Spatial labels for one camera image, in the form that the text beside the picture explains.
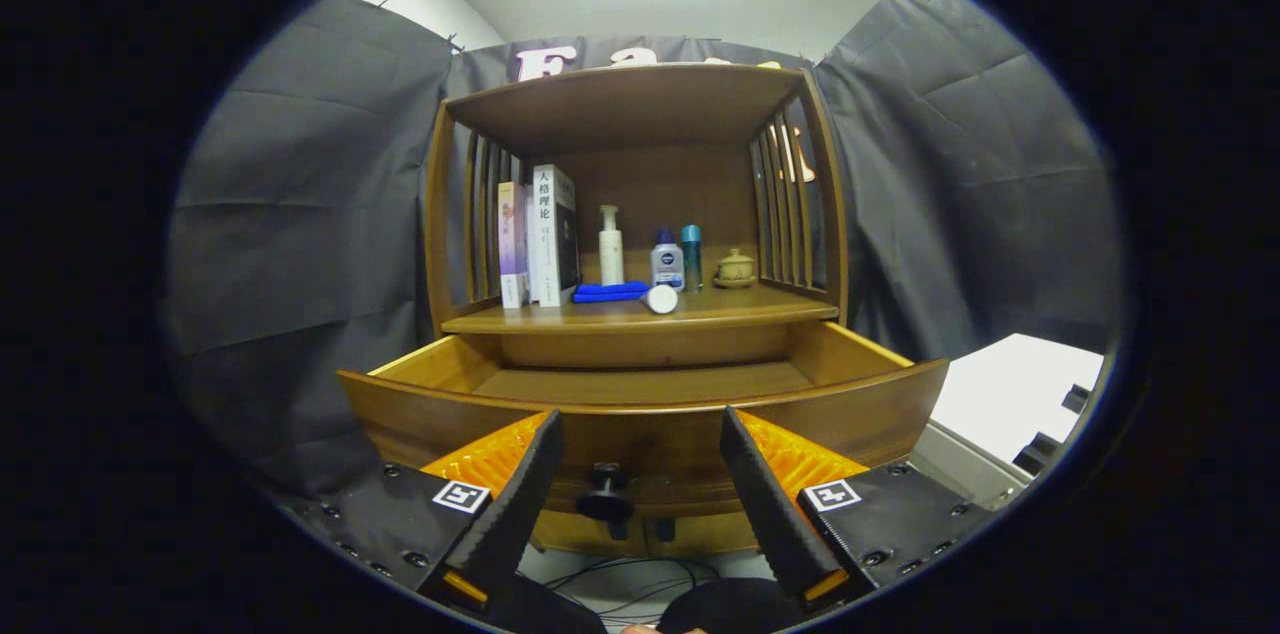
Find black cables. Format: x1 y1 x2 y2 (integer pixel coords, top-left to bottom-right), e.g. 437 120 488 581
520 554 781 630

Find wooden cabinet door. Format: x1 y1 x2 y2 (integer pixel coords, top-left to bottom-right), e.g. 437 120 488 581
645 514 761 557
530 514 646 555

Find beige lidded teacup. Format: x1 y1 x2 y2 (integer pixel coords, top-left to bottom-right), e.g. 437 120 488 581
713 248 758 290

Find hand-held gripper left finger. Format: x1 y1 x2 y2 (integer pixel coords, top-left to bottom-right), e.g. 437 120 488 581
285 409 566 615

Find blue folded cloth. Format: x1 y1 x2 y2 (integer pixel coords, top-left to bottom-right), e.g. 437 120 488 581
572 281 651 304

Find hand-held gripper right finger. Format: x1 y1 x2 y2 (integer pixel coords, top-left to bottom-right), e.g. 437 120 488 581
718 406 996 615

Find purple book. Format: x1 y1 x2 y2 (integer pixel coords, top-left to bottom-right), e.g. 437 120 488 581
497 180 531 310

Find grey metal frame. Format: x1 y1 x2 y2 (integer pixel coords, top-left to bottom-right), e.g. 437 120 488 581
908 419 1031 512

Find white board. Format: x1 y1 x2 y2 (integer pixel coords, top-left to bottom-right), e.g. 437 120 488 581
930 332 1106 465

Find white bottle with blue cap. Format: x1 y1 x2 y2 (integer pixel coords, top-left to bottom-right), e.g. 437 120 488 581
650 229 686 292

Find white pump bottle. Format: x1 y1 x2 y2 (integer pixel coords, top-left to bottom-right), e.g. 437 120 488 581
598 204 626 287

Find white book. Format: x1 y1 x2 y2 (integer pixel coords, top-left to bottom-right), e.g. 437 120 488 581
527 164 581 308

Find brown wooden countertop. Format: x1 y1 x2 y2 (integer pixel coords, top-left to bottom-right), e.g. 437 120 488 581
441 282 839 335

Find dark cloth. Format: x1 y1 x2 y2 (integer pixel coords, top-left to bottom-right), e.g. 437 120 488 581
655 577 801 634

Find brown wooden cabinet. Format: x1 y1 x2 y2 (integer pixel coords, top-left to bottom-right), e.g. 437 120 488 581
422 62 851 557

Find brown wooden drawer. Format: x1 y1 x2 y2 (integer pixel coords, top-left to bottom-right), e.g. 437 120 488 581
337 319 951 540

